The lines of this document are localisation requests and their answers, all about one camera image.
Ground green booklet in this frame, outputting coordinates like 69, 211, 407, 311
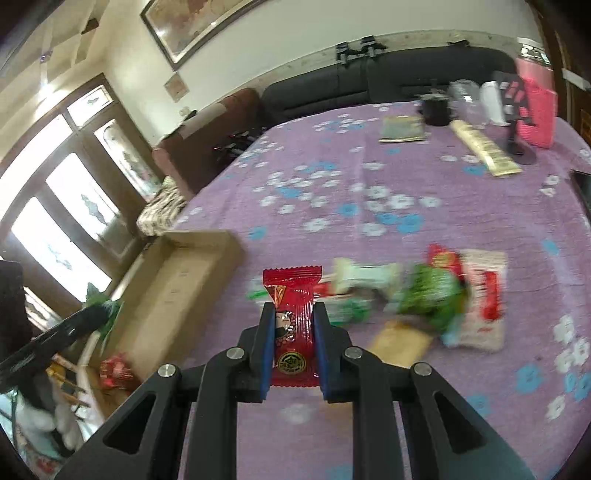
379, 115, 426, 143

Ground crinkled red snack packet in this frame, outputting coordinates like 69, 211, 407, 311
99, 354, 140, 392

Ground clear plastic cup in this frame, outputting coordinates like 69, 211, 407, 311
448, 79, 488, 129

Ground white red All's Well packet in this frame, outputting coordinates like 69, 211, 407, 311
441, 249, 508, 352

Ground beige long wafer packet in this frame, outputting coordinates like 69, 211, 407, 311
369, 320, 433, 368

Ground black phone stand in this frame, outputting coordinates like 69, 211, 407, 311
493, 71, 536, 165

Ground purple floral tablecloth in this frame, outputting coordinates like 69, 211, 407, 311
174, 103, 590, 479

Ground black clamp device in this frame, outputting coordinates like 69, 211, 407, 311
360, 35, 388, 60
335, 42, 359, 67

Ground black sofa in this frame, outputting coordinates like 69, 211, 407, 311
260, 46, 517, 126

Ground patterned blanket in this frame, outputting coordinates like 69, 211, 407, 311
136, 176, 187, 237

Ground pink knitted bottle sleeve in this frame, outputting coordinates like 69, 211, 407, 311
516, 38, 558, 149

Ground black mug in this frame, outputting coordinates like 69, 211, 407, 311
418, 78, 452, 127

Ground white round container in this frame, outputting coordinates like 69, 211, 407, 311
480, 81, 508, 126

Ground white red printed packet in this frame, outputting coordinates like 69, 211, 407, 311
318, 257, 403, 299

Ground clear green candy packet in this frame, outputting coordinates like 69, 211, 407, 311
315, 290, 374, 326

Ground small wall plaque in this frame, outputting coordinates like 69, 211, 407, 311
164, 72, 188, 103

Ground green snack packet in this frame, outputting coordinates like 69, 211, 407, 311
396, 263, 465, 334

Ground red cartoon snack packet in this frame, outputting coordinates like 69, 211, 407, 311
263, 266, 322, 388

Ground black smartphone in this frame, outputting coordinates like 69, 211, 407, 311
570, 170, 591, 222

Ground black gear on sofa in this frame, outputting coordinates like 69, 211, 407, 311
212, 130, 263, 160

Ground long cream biscuit pack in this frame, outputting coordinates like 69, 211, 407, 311
450, 119, 523, 177

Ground small red snack packet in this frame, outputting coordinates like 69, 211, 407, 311
428, 243, 464, 280

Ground wooden glass door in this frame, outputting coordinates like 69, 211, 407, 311
1, 74, 163, 317

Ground black clamp device right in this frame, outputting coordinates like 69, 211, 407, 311
360, 35, 388, 60

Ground black clamp device left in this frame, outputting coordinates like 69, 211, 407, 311
335, 42, 359, 67

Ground brown armchair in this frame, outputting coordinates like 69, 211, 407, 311
152, 88, 259, 200

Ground small green pea packet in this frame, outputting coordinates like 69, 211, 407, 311
83, 283, 123, 354

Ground cardboard box tray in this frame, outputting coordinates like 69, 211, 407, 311
77, 230, 245, 424

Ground framed wall painting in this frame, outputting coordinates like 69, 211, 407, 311
140, 0, 266, 71

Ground left gloved hand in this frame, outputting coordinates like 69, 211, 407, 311
16, 388, 84, 458

